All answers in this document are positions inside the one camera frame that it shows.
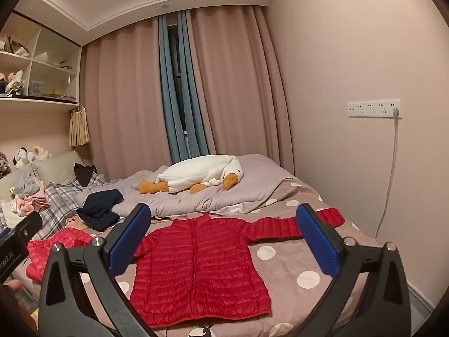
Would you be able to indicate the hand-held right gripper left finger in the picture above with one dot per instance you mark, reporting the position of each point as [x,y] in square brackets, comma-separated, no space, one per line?
[129,238]

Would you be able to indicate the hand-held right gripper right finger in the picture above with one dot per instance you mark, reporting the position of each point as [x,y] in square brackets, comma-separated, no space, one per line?
[317,238]

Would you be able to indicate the red down jacket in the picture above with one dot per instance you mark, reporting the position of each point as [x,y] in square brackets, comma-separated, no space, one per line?
[200,270]
[38,252]

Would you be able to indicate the white folded clothes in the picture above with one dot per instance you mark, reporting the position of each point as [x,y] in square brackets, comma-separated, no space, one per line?
[5,209]

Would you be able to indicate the pink folded clothes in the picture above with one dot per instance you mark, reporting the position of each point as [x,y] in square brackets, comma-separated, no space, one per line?
[31,205]

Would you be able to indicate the person's left hand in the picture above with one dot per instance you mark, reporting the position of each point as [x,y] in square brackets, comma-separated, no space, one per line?
[14,285]

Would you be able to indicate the polka-dot brown bed sheet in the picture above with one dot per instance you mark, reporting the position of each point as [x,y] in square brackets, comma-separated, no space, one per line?
[291,263]

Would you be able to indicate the navy blue garment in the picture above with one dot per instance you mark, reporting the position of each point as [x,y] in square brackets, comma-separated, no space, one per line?
[98,207]

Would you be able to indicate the grey garment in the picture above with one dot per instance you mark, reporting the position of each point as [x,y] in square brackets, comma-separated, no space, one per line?
[26,182]

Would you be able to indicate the plaid pillow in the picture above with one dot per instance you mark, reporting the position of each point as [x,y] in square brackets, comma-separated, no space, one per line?
[59,200]

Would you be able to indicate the peach garment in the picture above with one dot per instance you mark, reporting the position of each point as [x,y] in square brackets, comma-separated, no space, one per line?
[75,223]

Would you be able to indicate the mottled dark plush toy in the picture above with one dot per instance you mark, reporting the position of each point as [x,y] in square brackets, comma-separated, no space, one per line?
[4,166]

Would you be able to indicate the black and white plush dog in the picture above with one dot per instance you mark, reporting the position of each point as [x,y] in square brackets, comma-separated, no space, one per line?
[21,157]

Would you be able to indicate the black garment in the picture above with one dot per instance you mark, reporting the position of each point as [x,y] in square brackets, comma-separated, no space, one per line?
[84,175]

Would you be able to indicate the cream plush toy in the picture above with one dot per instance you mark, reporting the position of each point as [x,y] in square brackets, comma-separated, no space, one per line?
[40,153]

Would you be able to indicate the grey duvet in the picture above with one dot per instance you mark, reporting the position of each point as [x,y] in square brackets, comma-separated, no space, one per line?
[210,200]

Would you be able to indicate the white goose plush toy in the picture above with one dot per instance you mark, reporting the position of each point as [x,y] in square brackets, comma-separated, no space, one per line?
[196,173]

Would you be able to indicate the beige pleated cloth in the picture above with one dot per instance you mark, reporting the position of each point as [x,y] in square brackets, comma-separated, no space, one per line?
[80,128]

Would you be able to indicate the white shelf unit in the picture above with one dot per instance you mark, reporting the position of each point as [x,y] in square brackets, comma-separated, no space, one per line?
[42,103]

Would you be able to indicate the blue curtain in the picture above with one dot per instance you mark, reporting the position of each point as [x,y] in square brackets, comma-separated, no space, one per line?
[196,112]
[168,112]

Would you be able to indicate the pink curtain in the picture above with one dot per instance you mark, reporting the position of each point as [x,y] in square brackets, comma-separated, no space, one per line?
[238,87]
[126,105]

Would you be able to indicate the clear plastic box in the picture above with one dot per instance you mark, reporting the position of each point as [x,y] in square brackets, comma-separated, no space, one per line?
[36,87]

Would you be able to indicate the white power plug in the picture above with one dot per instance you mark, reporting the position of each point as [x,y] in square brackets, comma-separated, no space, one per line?
[396,113]

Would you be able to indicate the pale sandals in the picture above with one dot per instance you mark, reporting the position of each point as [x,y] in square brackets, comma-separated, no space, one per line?
[62,65]

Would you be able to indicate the white wall socket strip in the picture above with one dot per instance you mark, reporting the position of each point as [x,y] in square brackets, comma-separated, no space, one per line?
[368,109]

